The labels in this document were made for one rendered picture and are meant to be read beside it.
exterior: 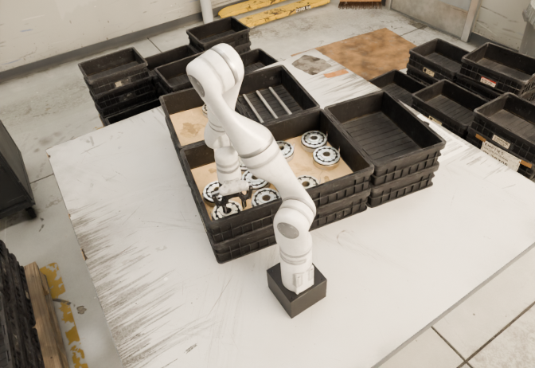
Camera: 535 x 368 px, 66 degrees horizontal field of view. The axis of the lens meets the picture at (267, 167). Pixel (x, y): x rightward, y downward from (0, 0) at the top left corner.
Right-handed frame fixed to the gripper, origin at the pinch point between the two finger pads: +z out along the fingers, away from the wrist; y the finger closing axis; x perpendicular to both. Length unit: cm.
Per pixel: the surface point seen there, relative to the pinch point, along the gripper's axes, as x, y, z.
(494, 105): -51, -154, 31
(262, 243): 7.4, -6.7, 14.0
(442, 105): -81, -147, 49
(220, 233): 8.5, 6.7, 1.4
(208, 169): -26.1, 4.5, 4.5
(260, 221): 7.3, -7.0, 2.3
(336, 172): -7.5, -40.6, 4.1
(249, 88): -72, -24, 2
